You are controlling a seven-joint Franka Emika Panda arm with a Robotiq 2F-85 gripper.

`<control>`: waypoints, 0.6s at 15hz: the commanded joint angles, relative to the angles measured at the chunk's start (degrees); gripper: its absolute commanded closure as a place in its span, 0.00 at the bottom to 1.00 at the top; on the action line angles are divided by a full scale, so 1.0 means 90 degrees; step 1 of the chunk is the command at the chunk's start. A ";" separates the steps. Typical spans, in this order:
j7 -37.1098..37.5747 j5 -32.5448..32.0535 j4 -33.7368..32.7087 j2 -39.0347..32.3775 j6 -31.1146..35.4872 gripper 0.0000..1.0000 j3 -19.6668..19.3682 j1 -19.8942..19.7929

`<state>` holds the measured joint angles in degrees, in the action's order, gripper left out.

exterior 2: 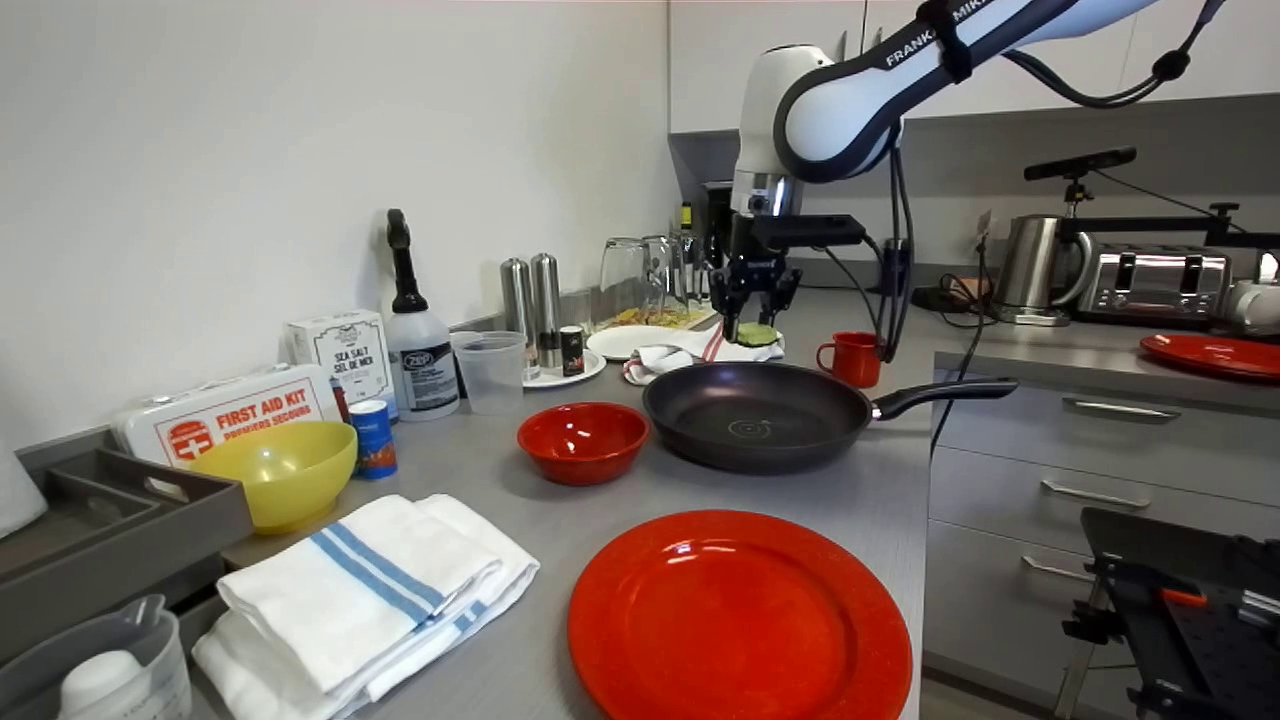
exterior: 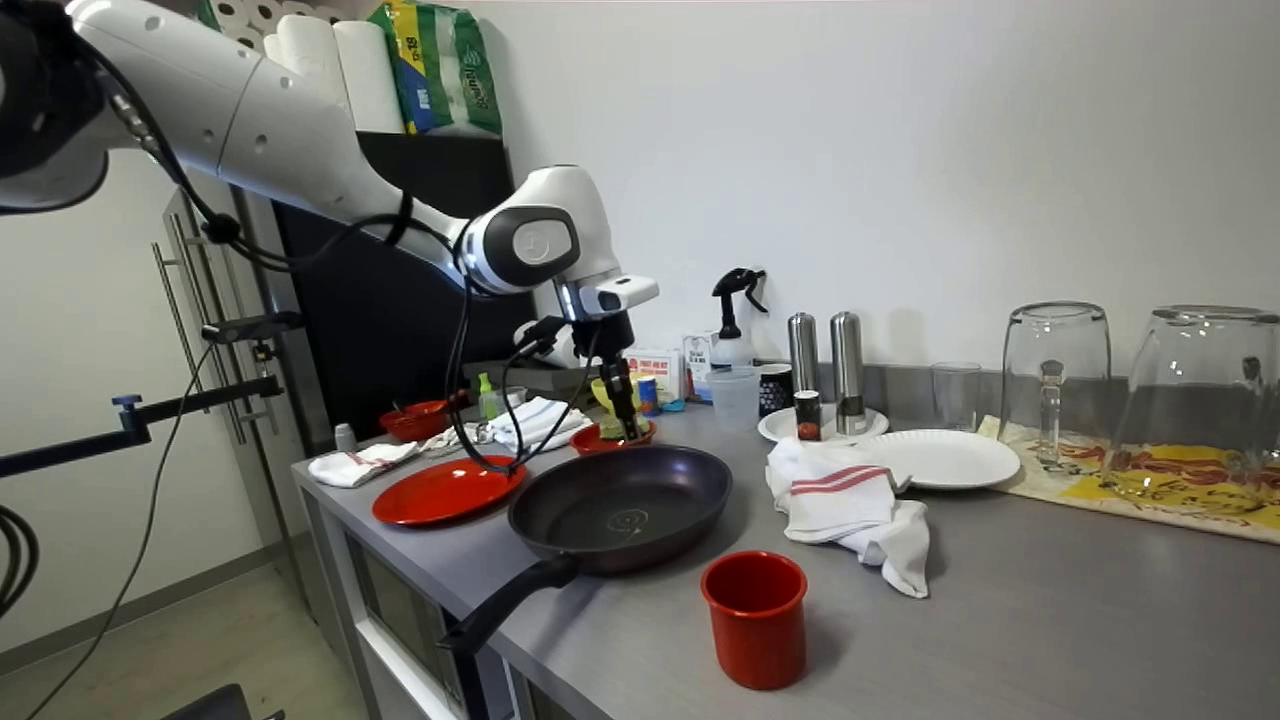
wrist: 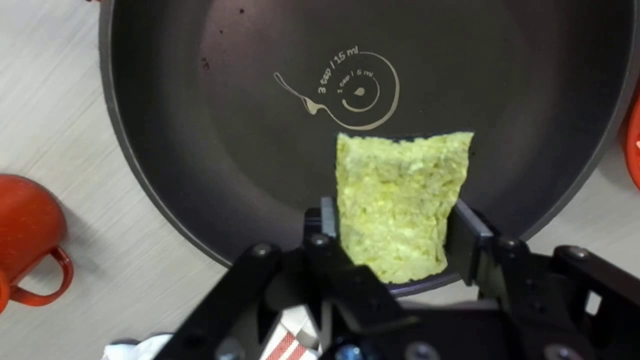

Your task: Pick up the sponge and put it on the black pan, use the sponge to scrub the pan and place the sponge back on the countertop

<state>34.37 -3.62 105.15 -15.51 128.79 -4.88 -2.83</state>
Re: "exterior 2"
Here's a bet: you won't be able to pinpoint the yellow green bowl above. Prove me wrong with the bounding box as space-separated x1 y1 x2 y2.
181 418 361 541

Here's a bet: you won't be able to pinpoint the small white printed box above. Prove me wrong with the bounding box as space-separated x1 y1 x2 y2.
286 309 397 413

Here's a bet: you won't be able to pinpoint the clear plastic measuring cup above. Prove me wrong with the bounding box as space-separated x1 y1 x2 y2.
0 590 196 720

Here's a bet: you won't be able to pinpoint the white first aid kit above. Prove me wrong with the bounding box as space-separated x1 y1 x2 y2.
111 364 343 470

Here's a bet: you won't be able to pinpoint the clear plastic container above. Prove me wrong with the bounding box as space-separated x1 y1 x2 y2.
450 326 534 398

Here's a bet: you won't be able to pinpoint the large red plate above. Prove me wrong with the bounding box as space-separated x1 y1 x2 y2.
563 509 921 720

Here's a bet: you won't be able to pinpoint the small white plate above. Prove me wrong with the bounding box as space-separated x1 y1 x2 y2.
517 346 614 395

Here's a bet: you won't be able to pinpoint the small blue can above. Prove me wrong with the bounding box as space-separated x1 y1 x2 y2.
343 395 399 485

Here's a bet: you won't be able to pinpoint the white towel red stripe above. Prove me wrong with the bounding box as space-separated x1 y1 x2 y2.
620 321 792 393

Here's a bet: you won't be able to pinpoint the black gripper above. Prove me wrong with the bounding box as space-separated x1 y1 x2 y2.
714 245 803 346

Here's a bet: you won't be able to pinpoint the red plate with rim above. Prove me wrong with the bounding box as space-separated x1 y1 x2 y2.
1135 326 1280 389

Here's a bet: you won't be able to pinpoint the red cup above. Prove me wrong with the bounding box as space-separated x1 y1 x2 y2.
811 326 887 393

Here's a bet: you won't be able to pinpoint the white wall cabinets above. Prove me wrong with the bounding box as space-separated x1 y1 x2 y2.
669 0 1280 137

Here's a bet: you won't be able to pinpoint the white spray bottle black nozzle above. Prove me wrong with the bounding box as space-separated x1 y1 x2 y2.
381 205 471 418

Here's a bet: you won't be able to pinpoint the black stand with red parts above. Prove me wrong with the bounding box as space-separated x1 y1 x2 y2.
1062 504 1280 720

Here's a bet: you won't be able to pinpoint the black camera on mount arm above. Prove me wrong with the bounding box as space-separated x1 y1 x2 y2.
1022 143 1280 254

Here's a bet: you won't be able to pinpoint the black frying pan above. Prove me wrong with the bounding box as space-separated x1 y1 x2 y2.
639 361 1022 476

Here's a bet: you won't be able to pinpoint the large white plate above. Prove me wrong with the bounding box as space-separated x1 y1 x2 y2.
583 321 699 368

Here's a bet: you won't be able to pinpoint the silver toaster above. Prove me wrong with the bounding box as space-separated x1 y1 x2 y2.
1071 245 1238 331

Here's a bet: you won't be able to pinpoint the white mug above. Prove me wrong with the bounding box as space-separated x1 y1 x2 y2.
1229 276 1280 338

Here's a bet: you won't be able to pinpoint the grey tray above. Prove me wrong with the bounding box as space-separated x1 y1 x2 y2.
0 423 257 666

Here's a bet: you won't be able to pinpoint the upturned glass pitcher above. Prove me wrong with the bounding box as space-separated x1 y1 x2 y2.
592 233 674 321
654 226 722 309

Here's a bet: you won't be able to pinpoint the folded white towel blue stripes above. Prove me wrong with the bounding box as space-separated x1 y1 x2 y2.
188 490 545 720

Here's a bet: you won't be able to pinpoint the steel kettle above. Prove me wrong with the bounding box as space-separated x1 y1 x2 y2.
997 213 1102 331

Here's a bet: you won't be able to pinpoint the red bowl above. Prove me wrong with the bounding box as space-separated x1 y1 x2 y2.
517 398 654 489

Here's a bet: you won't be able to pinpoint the yellow patterned mat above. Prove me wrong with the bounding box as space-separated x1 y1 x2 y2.
604 295 737 334

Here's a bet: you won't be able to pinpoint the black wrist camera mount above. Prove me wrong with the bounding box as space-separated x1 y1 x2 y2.
748 213 874 251

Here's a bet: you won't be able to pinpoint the silver shaker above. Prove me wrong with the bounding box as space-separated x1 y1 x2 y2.
528 248 563 371
500 254 535 334

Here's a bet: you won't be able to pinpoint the black coffee machine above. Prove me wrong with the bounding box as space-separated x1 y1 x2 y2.
699 177 741 271

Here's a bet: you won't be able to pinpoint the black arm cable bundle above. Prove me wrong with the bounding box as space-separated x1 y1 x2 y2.
843 0 1234 368

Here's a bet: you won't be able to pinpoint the grey drawer cabinet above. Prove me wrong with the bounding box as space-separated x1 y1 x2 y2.
921 346 1280 713

